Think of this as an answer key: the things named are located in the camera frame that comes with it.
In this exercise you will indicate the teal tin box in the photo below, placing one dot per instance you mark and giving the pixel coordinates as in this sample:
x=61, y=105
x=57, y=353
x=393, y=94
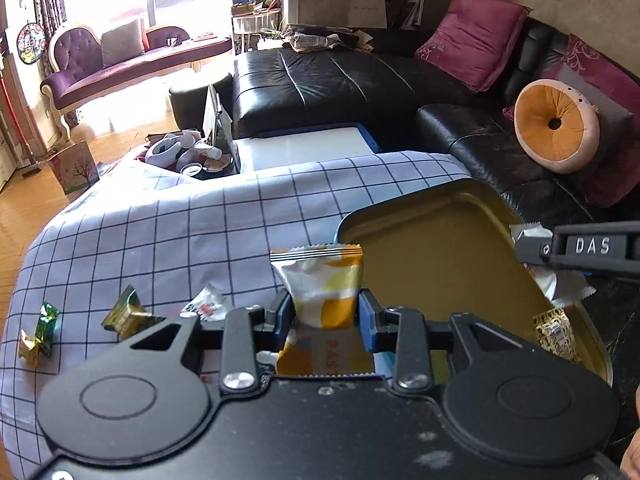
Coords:
x=440, y=240

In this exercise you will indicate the round wall hanging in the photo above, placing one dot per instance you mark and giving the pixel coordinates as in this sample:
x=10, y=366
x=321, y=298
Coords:
x=31, y=44

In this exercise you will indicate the patterned dark magenta cushion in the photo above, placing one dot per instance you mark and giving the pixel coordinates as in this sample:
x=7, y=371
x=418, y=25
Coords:
x=600, y=60

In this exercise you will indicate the white round side table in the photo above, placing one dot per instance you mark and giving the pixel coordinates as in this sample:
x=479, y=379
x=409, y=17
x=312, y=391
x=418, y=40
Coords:
x=252, y=22

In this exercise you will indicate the white paper cup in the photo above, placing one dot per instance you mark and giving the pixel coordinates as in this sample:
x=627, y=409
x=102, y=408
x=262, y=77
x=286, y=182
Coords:
x=207, y=150

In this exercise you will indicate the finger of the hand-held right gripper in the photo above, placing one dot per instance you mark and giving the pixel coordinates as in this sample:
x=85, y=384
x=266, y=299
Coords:
x=620, y=255

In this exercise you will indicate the yellow white pastry packet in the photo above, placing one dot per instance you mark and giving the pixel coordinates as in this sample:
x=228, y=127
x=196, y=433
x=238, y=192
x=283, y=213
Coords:
x=325, y=285

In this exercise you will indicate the cardboard box tree print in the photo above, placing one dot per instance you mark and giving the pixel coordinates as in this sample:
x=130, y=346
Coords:
x=75, y=167

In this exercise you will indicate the green pea packet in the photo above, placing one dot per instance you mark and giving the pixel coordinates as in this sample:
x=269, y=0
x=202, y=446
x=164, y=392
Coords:
x=127, y=317

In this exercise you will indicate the orange donut cushion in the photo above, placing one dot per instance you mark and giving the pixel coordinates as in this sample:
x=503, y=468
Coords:
x=537, y=125

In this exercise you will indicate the small plate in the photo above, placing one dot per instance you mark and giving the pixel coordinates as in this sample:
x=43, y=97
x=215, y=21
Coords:
x=217, y=164

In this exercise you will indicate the white neck massager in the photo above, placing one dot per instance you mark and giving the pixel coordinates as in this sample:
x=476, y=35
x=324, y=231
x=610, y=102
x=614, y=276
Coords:
x=167, y=147

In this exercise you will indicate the black leather sofa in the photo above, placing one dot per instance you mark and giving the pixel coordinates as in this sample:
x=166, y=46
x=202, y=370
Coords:
x=325, y=80

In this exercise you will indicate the white cake packet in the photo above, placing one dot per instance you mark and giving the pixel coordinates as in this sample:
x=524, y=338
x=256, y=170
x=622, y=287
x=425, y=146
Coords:
x=547, y=282

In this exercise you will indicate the white red snack packet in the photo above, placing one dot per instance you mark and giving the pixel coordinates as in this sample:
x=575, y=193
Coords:
x=207, y=305

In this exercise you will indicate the picture frame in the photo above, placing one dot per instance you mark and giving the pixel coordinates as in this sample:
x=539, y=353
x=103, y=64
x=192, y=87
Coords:
x=412, y=10

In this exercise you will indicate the purple chaise sofa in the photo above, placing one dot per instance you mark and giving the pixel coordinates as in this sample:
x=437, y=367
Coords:
x=75, y=50

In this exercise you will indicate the white tray blue rim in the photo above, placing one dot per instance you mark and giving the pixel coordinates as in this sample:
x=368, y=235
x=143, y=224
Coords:
x=300, y=147

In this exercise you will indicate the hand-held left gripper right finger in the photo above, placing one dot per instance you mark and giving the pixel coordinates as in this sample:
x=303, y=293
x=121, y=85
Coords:
x=367, y=320

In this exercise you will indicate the yellow brown patterned packet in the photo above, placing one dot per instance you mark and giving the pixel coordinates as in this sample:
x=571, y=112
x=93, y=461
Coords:
x=555, y=332

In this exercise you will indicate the pile of clothes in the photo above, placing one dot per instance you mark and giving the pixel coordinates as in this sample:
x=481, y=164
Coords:
x=315, y=40

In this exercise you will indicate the standing desk calendar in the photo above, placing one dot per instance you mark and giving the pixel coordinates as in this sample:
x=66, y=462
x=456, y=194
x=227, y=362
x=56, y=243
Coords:
x=212, y=115

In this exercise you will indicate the black round ottoman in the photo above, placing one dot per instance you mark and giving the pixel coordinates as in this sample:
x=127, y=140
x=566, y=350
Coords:
x=192, y=102

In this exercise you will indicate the blue checkered cloth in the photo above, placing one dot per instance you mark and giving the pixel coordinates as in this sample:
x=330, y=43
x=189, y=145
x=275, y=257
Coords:
x=150, y=220

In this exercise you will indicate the dark grey cushion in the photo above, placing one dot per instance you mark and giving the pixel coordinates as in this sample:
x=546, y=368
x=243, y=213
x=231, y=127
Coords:
x=607, y=120

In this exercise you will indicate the red stick vacuum cleaner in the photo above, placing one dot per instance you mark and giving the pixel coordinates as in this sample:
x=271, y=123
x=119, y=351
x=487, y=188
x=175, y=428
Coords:
x=12, y=110

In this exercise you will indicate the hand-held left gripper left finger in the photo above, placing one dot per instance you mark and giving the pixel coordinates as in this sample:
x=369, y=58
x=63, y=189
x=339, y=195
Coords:
x=285, y=312

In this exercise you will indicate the green foil candy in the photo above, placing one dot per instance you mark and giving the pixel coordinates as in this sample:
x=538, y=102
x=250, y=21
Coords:
x=48, y=317

